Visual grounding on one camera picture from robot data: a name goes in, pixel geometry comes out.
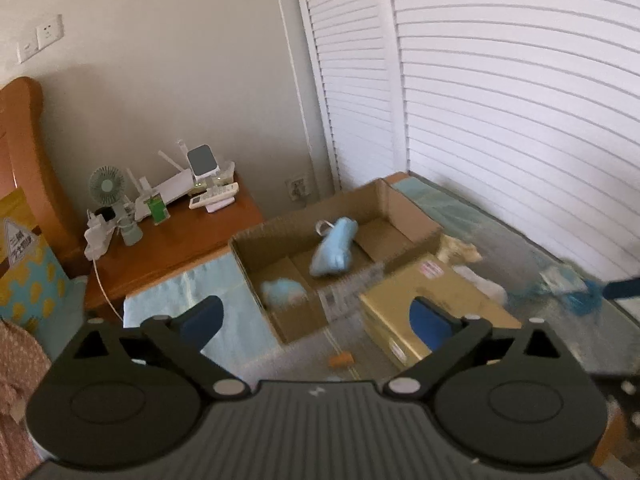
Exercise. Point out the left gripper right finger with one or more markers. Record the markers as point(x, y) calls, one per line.
point(451, 341)

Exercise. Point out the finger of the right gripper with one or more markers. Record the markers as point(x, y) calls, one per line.
point(622, 289)

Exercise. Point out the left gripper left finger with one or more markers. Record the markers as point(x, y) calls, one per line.
point(177, 344)

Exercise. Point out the blue patterned tassel sachet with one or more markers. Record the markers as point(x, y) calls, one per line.
point(563, 283)

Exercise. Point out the white cloth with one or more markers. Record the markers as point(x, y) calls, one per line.
point(492, 290)

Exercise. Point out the blue round plush toy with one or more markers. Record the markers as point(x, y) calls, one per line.
point(281, 293)

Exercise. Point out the blue face mask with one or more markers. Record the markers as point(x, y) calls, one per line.
point(333, 256)

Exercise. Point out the gold tissue paper pack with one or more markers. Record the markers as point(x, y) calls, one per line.
point(385, 307)

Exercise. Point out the grey blue checked tablecloth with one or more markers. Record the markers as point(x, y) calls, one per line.
point(355, 346)

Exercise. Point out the beige fabric rose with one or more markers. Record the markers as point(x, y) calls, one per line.
point(455, 252)

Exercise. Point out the wooden nightstand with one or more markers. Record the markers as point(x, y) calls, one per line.
point(186, 238)

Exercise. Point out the orange foam earplug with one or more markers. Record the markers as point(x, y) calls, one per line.
point(344, 359)

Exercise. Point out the pale green cup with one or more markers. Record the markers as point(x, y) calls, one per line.
point(129, 230)

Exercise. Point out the white power strip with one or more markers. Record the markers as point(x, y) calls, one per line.
point(98, 235)

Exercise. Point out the green small bottle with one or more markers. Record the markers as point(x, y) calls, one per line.
point(158, 209)

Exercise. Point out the brown cardboard box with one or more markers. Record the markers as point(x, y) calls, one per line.
point(308, 268)

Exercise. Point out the white remote control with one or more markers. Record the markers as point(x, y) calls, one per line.
point(214, 195)

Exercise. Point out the yellow blue snack bag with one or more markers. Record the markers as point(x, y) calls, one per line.
point(33, 282)

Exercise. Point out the white wifi router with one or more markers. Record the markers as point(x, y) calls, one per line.
point(177, 186)

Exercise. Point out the brown floral fabric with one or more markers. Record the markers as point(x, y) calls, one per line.
point(23, 365)

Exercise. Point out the small green desk fan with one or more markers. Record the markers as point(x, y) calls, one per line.
point(107, 188)

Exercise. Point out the phone on white stand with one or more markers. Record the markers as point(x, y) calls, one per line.
point(202, 162)

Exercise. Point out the white louvered closet door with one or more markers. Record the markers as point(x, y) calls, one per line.
point(527, 108)

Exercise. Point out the wooden bed headboard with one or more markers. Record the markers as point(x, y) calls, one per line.
point(25, 164)

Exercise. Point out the white wall socket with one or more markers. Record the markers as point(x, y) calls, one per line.
point(49, 31)

